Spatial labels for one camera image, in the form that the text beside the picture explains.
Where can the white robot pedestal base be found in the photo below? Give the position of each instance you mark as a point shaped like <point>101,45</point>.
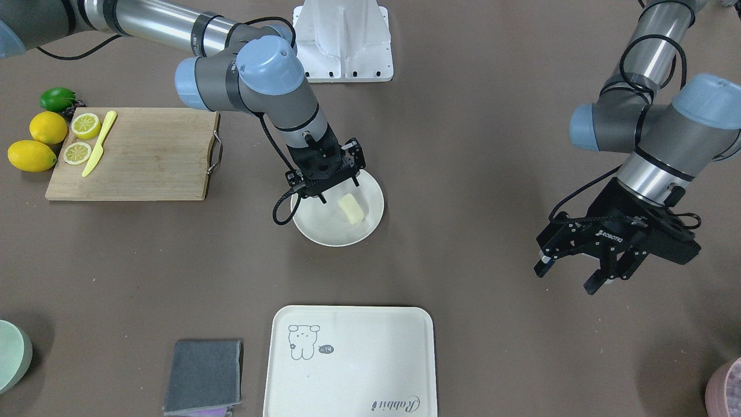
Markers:
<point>344,41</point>

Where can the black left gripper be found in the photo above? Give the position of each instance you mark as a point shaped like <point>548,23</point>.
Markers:
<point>608,215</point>

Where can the pink bowl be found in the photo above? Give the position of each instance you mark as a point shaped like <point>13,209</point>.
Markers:
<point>723,390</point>

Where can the cream rabbit tray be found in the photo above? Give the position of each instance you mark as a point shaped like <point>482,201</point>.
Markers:
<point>351,361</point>

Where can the grey folded cloth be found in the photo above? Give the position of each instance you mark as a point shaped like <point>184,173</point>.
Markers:
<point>205,378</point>

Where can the cream shallow plate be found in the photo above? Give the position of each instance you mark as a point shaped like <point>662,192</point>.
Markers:
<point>326,224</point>

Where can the green lime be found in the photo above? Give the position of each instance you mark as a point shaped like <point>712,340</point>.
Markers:
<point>57,99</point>

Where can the lemon half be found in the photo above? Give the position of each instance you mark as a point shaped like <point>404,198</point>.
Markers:
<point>76,153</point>
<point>86,126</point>

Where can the wooden cutting board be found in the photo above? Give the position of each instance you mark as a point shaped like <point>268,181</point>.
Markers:
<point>150,154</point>

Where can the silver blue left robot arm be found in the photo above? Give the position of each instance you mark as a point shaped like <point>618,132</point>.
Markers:
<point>670,127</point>

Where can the yellow plastic knife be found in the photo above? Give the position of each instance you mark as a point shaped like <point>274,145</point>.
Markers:
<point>98,149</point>

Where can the mint green bowl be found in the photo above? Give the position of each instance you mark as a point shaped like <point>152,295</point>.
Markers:
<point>16,354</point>

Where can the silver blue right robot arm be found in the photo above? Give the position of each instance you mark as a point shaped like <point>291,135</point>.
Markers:
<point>234,67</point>

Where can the whole yellow lemon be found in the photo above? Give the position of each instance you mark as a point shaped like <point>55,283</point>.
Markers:
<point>48,127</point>
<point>31,156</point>

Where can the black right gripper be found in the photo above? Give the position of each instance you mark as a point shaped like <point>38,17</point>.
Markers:
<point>354,158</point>

